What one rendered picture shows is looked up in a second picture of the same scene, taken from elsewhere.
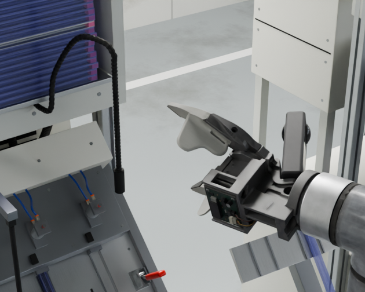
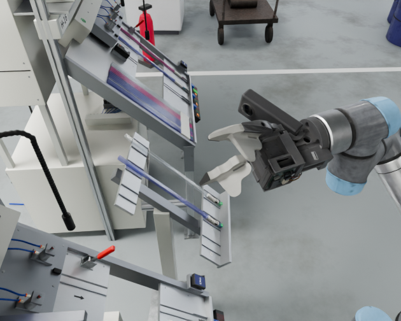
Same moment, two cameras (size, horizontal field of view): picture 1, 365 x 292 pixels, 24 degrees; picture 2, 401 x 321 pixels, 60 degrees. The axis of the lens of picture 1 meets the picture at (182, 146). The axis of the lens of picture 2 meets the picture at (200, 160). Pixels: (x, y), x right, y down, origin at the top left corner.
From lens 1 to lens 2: 83 cm
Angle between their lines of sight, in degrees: 48
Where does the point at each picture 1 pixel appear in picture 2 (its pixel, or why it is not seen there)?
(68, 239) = (48, 285)
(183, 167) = not seen: outside the picture
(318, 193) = (338, 127)
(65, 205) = (23, 269)
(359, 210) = (364, 121)
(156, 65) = not seen: outside the picture
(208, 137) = (249, 141)
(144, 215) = not seen: outside the picture
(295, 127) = (261, 100)
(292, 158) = (288, 119)
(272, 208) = (318, 156)
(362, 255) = (367, 145)
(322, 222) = (347, 142)
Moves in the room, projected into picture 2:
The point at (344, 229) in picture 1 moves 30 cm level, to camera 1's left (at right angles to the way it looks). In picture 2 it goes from (360, 137) to (296, 286)
